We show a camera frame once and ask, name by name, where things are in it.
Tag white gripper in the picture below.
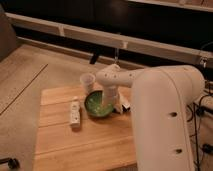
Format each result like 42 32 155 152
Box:
103 86 120 106

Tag green ceramic bowl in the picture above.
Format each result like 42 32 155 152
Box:
84 90 114 118

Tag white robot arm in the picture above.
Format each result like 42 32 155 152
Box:
96 64 205 171

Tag dark snack packet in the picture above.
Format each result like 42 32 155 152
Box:
114 94 130 114

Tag translucent plastic cup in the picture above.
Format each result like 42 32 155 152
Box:
80 73 95 93

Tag white plastic bottle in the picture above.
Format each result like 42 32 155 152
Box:
70 96 80 128

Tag wooden board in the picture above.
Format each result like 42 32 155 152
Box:
33 86 136 171

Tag black caster wheel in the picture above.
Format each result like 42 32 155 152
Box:
0 158 20 169

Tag white metal rail frame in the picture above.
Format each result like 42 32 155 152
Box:
6 13 213 64

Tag black cables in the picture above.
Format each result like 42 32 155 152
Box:
186 79 213 171

